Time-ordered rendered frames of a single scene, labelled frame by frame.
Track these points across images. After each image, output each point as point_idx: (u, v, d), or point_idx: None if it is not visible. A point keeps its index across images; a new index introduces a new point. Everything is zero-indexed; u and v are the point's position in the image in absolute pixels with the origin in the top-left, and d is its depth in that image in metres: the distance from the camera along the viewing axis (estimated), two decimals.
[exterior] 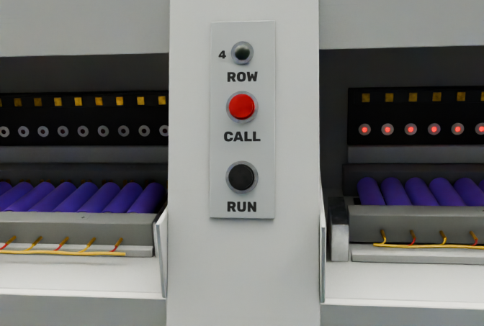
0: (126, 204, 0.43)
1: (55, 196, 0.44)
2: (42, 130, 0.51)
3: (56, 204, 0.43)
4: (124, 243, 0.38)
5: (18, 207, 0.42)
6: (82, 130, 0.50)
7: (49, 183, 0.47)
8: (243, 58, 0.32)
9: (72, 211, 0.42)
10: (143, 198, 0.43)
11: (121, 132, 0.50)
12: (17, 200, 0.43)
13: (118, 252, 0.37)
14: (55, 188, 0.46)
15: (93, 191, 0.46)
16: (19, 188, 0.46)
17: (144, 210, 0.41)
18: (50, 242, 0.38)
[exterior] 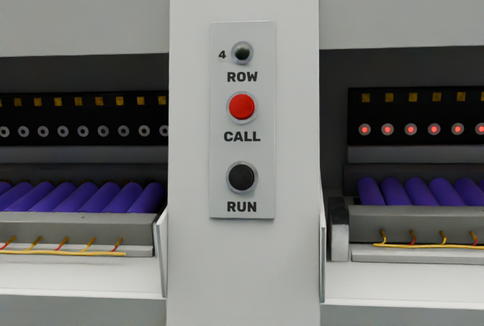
0: (126, 204, 0.43)
1: (55, 196, 0.44)
2: (42, 130, 0.51)
3: (56, 204, 0.43)
4: (124, 243, 0.38)
5: (18, 207, 0.42)
6: (82, 130, 0.50)
7: (49, 183, 0.47)
8: (243, 58, 0.32)
9: (72, 211, 0.42)
10: (143, 198, 0.43)
11: (121, 132, 0.50)
12: (17, 200, 0.43)
13: (118, 252, 0.37)
14: (55, 188, 0.46)
15: (93, 191, 0.46)
16: (19, 188, 0.46)
17: (144, 210, 0.41)
18: (50, 242, 0.38)
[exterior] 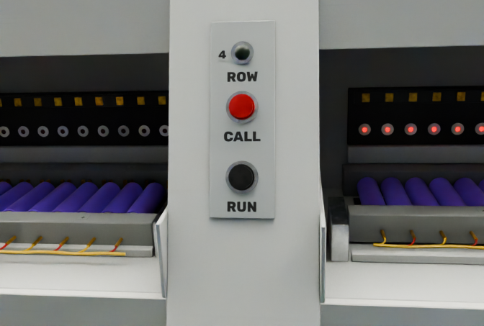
0: (126, 204, 0.43)
1: (55, 196, 0.44)
2: (42, 130, 0.51)
3: (56, 204, 0.43)
4: (124, 243, 0.38)
5: (18, 207, 0.42)
6: (82, 130, 0.50)
7: (49, 183, 0.47)
8: (243, 58, 0.32)
9: (72, 211, 0.42)
10: (143, 198, 0.43)
11: (121, 132, 0.50)
12: (17, 200, 0.43)
13: (118, 252, 0.37)
14: (55, 188, 0.46)
15: (93, 191, 0.46)
16: (19, 188, 0.46)
17: (144, 210, 0.41)
18: (50, 242, 0.38)
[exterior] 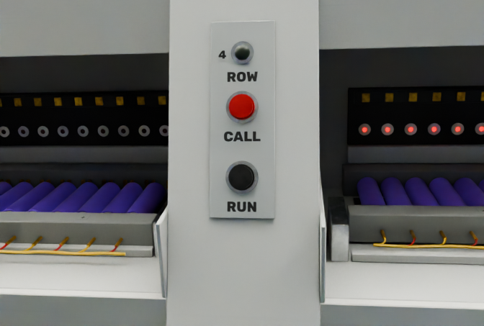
0: (126, 204, 0.43)
1: (55, 196, 0.44)
2: (42, 130, 0.51)
3: (56, 204, 0.43)
4: (124, 243, 0.38)
5: (18, 207, 0.42)
6: (82, 130, 0.50)
7: (49, 183, 0.47)
8: (243, 58, 0.32)
9: (72, 211, 0.42)
10: (143, 198, 0.43)
11: (121, 132, 0.50)
12: (17, 200, 0.43)
13: (118, 252, 0.37)
14: (55, 188, 0.46)
15: (93, 191, 0.46)
16: (19, 188, 0.46)
17: (144, 210, 0.41)
18: (50, 242, 0.38)
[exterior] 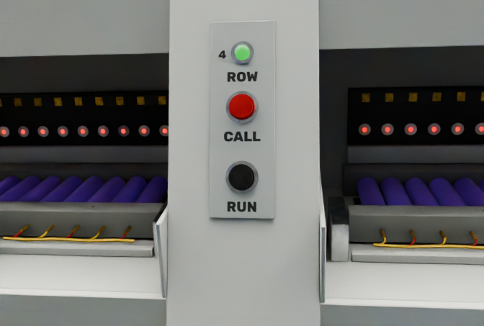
0: (132, 196, 0.44)
1: (63, 188, 0.46)
2: (42, 130, 0.51)
3: (64, 196, 0.45)
4: (132, 231, 0.40)
5: (28, 199, 0.44)
6: (82, 130, 0.50)
7: (56, 178, 0.49)
8: (243, 58, 0.32)
9: None
10: (148, 191, 0.44)
11: (121, 132, 0.50)
12: (27, 193, 0.45)
13: (118, 252, 0.37)
14: (62, 182, 0.47)
15: (99, 185, 0.48)
16: (28, 181, 0.48)
17: (150, 202, 0.42)
18: (62, 230, 0.40)
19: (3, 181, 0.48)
